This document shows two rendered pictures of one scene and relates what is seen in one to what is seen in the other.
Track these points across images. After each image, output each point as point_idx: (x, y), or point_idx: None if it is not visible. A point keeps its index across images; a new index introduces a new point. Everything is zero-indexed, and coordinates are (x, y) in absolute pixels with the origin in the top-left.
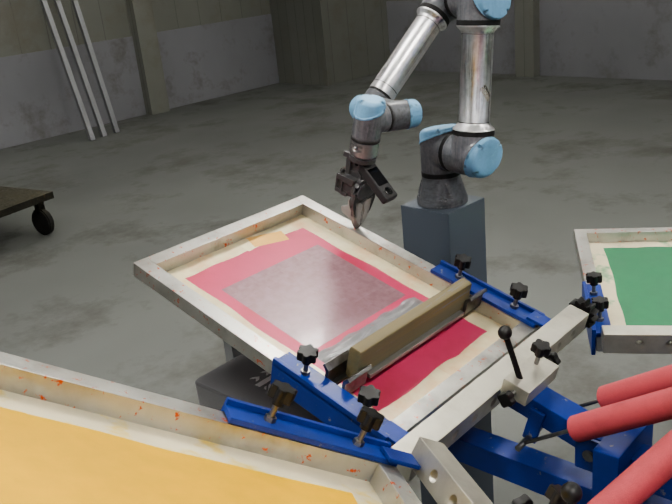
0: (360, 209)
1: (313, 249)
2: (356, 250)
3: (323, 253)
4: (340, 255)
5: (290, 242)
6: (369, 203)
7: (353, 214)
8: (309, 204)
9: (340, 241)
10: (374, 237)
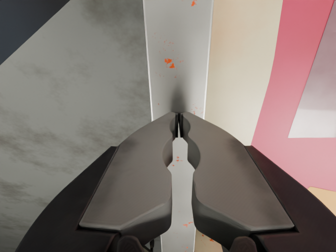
0: (211, 172)
1: (322, 128)
2: (234, 42)
3: (327, 97)
4: (305, 54)
5: (322, 177)
6: (111, 185)
7: (267, 162)
8: (184, 248)
9: (224, 112)
10: (175, 12)
